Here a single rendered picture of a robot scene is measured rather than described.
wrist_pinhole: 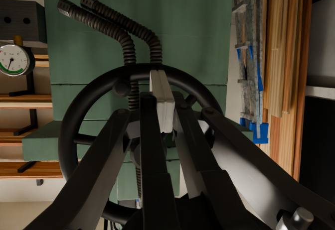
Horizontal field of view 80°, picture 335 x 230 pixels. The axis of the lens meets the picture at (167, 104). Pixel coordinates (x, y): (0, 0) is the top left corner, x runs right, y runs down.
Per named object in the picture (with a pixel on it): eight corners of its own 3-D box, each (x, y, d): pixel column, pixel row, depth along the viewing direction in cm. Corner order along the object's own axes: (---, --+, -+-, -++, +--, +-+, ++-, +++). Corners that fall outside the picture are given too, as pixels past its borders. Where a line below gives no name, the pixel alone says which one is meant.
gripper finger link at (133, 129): (156, 140, 14) (113, 141, 14) (152, 105, 19) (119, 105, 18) (157, 122, 14) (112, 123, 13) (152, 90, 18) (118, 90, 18)
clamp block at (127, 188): (182, 159, 45) (181, 196, 46) (172, 139, 58) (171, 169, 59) (113, 163, 42) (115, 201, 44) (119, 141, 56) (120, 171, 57)
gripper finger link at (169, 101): (165, 101, 15) (175, 100, 15) (157, 69, 21) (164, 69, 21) (163, 133, 16) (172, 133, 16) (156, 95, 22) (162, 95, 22)
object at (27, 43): (35, 0, 41) (38, 41, 42) (58, 16, 53) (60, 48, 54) (-12, -3, 39) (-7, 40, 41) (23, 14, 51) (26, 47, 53)
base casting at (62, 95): (229, 84, 53) (227, 118, 55) (182, 77, 110) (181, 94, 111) (47, 83, 47) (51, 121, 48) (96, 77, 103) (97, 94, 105)
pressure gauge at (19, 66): (26, 34, 39) (30, 76, 40) (36, 37, 43) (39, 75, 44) (-10, 32, 38) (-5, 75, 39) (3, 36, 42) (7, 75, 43)
